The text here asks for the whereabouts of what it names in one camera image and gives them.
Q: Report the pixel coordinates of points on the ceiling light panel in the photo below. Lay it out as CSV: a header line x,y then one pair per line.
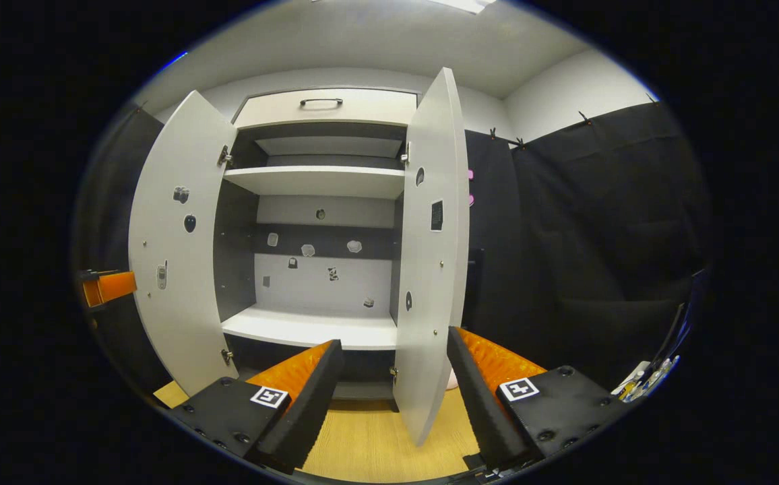
x,y
463,4

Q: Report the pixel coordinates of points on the beige cabinet door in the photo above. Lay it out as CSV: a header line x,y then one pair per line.
x,y
180,316
430,269

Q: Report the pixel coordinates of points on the beige double-door shoe cabinet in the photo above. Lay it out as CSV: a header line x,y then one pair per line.
x,y
322,182

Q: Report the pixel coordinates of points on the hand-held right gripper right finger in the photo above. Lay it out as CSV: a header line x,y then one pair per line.
x,y
480,397

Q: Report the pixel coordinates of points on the pink white plush toy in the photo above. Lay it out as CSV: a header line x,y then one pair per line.
x,y
453,379

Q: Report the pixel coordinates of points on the row of black cloth clips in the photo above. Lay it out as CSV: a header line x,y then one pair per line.
x,y
519,143

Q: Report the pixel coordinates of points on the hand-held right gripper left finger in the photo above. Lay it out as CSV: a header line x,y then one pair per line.
x,y
308,404

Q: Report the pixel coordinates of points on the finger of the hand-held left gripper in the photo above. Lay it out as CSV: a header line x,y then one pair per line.
x,y
114,286

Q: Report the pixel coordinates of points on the white pen tray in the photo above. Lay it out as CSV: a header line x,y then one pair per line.
x,y
632,389

